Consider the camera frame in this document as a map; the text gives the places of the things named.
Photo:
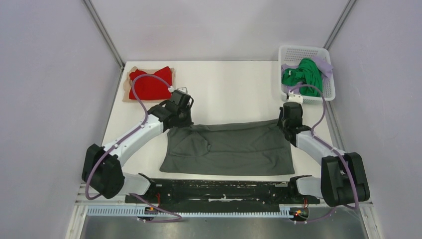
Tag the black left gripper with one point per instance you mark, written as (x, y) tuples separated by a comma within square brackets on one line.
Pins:
[(188, 122)]

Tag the aluminium frame rails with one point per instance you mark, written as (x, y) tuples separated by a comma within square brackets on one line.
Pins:
[(342, 182)]

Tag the red folded t shirt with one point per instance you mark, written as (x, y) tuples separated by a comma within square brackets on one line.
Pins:
[(151, 82)]

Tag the grey t shirt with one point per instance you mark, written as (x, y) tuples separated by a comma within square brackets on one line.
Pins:
[(236, 149)]

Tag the white plastic laundry basket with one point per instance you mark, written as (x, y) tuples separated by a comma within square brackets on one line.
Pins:
[(293, 54)]

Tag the right aluminium corner post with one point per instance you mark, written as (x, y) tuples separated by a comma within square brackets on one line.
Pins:
[(339, 23)]

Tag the aluminium corner post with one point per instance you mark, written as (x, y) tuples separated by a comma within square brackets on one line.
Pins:
[(104, 33), (339, 23)]

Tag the beige folded t shirt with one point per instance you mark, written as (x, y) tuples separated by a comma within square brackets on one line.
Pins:
[(127, 84)]

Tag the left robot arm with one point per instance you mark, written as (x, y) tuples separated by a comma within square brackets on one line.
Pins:
[(103, 165)]

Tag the left aluminium corner post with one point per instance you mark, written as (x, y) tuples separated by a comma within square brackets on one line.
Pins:
[(104, 33)]

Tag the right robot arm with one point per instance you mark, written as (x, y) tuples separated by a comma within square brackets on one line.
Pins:
[(342, 179)]

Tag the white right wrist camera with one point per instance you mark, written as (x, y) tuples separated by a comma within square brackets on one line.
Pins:
[(295, 98)]

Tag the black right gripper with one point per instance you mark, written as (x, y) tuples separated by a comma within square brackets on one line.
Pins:
[(279, 123)]

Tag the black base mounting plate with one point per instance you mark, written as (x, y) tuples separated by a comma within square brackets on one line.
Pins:
[(212, 196)]

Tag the green t shirt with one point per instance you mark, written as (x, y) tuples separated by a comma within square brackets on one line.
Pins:
[(306, 73)]

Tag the white slotted cable duct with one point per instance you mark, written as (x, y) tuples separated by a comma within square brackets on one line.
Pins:
[(143, 212)]

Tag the lilac t shirt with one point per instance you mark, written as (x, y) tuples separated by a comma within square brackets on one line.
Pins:
[(324, 67)]

